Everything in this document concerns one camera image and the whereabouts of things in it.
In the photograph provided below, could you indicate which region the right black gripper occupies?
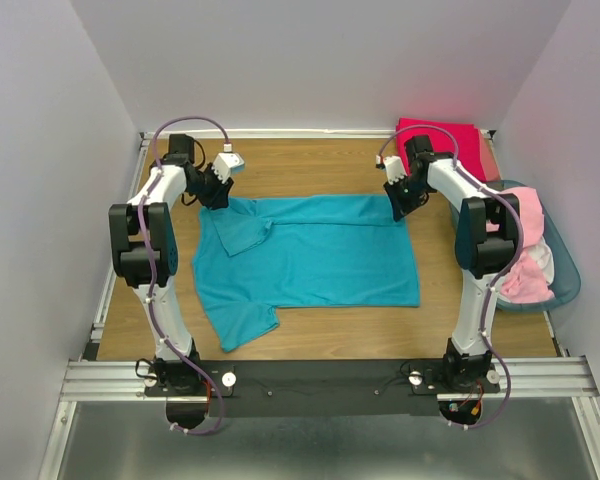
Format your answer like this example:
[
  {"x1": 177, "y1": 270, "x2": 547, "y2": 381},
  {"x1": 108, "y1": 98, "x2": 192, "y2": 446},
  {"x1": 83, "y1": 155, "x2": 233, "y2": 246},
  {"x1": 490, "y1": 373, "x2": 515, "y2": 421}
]
[{"x1": 381, "y1": 174, "x2": 429, "y2": 222}]

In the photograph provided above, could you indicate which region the teal t shirt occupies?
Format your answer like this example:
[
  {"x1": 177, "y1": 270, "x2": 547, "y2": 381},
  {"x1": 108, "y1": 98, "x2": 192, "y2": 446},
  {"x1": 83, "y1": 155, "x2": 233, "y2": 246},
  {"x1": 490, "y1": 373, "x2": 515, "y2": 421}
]
[{"x1": 192, "y1": 195, "x2": 421, "y2": 352}]

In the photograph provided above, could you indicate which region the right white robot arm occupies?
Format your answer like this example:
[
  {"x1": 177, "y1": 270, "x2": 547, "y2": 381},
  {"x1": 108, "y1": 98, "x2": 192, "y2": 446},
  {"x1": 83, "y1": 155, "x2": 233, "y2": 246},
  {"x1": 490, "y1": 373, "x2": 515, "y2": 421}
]
[{"x1": 375, "y1": 135, "x2": 523, "y2": 392}]

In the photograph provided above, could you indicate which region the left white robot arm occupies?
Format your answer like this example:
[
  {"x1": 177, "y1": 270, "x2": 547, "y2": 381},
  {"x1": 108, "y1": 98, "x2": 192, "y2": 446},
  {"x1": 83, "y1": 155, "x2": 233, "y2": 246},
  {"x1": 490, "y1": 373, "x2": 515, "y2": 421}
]
[{"x1": 108, "y1": 134, "x2": 244, "y2": 395}]

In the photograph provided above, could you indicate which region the folded magenta t shirt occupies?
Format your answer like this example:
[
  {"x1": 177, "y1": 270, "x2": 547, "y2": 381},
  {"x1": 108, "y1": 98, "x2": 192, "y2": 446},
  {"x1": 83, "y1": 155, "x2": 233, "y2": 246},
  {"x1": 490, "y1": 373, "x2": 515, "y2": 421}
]
[{"x1": 396, "y1": 118, "x2": 486, "y2": 182}]

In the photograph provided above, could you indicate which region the pink t shirt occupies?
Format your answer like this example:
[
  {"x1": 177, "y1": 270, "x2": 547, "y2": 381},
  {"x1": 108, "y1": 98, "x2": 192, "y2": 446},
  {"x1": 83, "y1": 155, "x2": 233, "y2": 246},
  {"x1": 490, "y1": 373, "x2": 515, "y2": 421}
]
[{"x1": 499, "y1": 187, "x2": 554, "y2": 305}]

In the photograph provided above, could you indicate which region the teal plastic basket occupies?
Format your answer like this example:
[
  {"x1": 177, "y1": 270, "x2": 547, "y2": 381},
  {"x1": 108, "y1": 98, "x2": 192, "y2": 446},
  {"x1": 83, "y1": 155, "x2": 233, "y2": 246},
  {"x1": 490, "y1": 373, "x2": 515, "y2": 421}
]
[{"x1": 451, "y1": 180, "x2": 581, "y2": 319}]

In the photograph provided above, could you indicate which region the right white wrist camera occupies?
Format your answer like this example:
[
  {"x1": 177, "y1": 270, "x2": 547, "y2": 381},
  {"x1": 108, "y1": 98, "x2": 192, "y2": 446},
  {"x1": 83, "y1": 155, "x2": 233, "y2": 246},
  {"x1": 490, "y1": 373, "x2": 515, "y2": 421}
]
[{"x1": 383, "y1": 156, "x2": 408, "y2": 185}]

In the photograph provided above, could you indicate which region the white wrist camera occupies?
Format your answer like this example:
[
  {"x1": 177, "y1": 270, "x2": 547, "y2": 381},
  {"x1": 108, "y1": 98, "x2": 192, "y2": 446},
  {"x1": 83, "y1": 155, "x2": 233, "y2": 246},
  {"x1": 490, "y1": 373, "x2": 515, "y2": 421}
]
[
  {"x1": 383, "y1": 156, "x2": 408, "y2": 185},
  {"x1": 212, "y1": 152, "x2": 245, "y2": 183}
]

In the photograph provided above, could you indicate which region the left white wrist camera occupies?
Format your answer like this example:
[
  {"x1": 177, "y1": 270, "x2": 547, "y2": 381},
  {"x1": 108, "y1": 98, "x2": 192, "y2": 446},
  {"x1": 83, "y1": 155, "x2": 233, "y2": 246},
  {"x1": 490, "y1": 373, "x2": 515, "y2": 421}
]
[{"x1": 212, "y1": 152, "x2": 245, "y2": 183}]

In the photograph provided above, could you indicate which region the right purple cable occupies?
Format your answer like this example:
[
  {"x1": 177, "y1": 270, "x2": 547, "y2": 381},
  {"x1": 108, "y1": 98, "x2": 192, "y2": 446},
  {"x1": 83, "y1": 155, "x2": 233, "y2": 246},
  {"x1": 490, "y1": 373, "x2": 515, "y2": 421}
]
[{"x1": 375, "y1": 124, "x2": 524, "y2": 432}]

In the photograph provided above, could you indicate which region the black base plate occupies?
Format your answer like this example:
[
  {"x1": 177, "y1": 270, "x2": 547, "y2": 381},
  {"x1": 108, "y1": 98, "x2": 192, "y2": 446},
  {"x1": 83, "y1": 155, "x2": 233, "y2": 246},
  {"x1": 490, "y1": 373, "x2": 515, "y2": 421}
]
[{"x1": 135, "y1": 359, "x2": 504, "y2": 430}]

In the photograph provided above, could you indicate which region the aluminium rail frame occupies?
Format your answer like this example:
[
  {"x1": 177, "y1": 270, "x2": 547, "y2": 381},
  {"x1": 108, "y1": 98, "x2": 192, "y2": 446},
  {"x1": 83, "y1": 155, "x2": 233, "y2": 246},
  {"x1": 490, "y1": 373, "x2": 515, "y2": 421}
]
[{"x1": 34, "y1": 127, "x2": 600, "y2": 480}]

